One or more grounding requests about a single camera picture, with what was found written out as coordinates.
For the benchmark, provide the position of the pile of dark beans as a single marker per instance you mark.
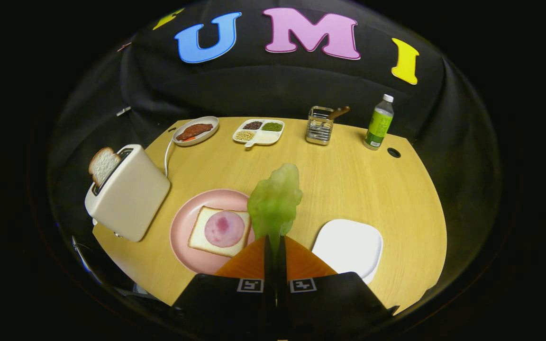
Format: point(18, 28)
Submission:
point(253, 125)

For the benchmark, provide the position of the green label bottle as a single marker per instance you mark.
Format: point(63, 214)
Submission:
point(378, 125)

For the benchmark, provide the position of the white clip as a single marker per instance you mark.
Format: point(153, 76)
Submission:
point(123, 111)

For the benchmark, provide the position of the wooden clip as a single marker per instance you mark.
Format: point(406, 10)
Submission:
point(123, 46)

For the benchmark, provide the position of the brown steak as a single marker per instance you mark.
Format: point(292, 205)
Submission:
point(195, 130)

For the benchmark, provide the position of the round grey-rimmed plate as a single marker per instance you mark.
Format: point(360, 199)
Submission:
point(206, 136)

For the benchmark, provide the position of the black backdrop cloth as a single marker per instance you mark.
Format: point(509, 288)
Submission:
point(277, 90)

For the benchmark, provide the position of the white divided dish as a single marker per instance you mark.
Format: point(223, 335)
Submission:
point(266, 137)

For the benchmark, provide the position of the toasted bread slice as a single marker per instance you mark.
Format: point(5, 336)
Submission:
point(104, 163)

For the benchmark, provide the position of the white square plate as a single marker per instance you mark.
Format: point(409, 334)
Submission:
point(349, 246)

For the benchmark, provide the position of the pink ham slice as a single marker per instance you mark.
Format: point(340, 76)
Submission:
point(224, 228)

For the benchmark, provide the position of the white toaster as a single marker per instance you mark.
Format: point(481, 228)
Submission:
point(135, 199)

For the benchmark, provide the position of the pile of green beans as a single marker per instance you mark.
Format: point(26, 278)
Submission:
point(272, 126)

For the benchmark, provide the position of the pile of yellow beans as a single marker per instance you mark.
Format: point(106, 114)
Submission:
point(244, 136)

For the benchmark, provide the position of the pink round plate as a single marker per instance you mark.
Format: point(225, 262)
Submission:
point(183, 227)

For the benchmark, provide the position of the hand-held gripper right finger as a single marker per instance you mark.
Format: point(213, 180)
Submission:
point(282, 274)

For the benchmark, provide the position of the green lettuce leaf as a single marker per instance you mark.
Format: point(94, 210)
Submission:
point(275, 199)

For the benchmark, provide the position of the bread slice under ham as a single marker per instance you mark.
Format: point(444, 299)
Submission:
point(197, 237)

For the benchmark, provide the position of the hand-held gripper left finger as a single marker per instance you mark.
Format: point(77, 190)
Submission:
point(268, 274)

